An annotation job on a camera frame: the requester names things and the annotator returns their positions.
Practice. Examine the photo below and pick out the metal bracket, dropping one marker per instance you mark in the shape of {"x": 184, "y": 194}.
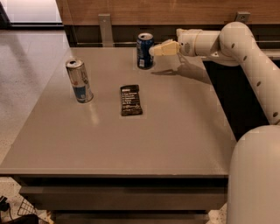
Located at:
{"x": 106, "y": 30}
{"x": 242, "y": 16}

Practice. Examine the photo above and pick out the left metal bracket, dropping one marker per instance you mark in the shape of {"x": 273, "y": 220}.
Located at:
{"x": 106, "y": 30}

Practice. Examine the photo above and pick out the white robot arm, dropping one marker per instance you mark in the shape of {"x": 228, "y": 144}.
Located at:
{"x": 253, "y": 194}

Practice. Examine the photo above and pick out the black wire basket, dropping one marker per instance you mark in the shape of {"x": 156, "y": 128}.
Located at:
{"x": 26, "y": 214}

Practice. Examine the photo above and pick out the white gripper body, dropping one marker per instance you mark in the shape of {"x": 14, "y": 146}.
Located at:
{"x": 186, "y": 42}

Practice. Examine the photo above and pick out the silver red bull can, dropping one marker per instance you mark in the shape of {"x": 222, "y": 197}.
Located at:
{"x": 79, "y": 79}

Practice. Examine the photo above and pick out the wooden wall panel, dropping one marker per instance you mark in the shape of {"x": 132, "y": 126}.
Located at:
{"x": 167, "y": 12}

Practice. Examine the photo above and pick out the black snack bar wrapper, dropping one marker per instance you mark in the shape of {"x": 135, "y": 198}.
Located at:
{"x": 130, "y": 100}

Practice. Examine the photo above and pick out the blue pepsi can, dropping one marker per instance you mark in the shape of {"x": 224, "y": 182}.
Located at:
{"x": 143, "y": 44}

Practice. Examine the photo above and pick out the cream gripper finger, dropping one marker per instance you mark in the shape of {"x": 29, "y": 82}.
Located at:
{"x": 170, "y": 43}
{"x": 164, "y": 50}

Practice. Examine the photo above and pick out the right metal bracket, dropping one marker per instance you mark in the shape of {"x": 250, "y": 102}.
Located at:
{"x": 242, "y": 16}

